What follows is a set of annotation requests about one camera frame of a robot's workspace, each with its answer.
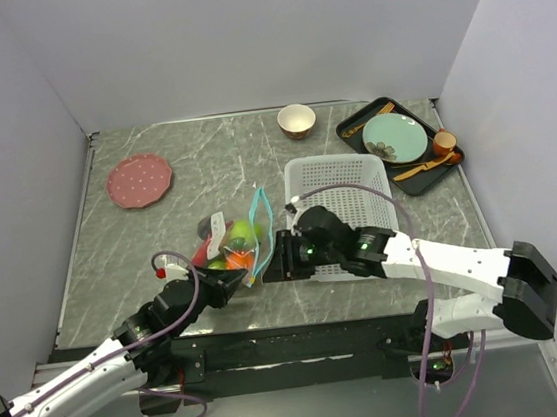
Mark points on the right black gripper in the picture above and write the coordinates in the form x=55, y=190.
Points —
x=280, y=269

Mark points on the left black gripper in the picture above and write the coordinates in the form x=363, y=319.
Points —
x=220, y=284

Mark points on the light green wrinkled fruit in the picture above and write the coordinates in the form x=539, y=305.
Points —
x=218, y=264

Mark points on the orange fruit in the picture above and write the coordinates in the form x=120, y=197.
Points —
x=239, y=260

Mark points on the red chili pepper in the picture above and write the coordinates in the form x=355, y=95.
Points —
x=200, y=258

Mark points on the clear zip bag blue zipper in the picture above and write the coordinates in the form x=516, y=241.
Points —
x=257, y=209

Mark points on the green chili pepper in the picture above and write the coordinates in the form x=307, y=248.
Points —
x=237, y=244

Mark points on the green apple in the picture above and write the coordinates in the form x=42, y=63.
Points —
x=245, y=229

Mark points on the dark brown fruit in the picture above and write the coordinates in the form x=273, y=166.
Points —
x=204, y=228

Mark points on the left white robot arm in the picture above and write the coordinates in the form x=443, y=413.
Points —
x=137, y=351

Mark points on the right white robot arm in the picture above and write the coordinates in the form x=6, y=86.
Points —
x=513, y=289

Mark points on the white plastic basket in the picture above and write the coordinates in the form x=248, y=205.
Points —
x=355, y=188

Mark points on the pink dotted plate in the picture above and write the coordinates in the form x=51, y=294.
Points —
x=139, y=181

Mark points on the white and red bowl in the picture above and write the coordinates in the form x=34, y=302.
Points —
x=296, y=121

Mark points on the light green plate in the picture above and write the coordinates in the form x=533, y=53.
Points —
x=395, y=138

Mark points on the wooden spoon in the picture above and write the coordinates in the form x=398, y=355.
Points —
x=450, y=158

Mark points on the orange cup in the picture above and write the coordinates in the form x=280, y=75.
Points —
x=443, y=143

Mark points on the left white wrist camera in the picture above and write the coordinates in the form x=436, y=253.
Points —
x=172, y=272

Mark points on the aluminium rail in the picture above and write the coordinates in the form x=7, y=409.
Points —
x=92, y=375

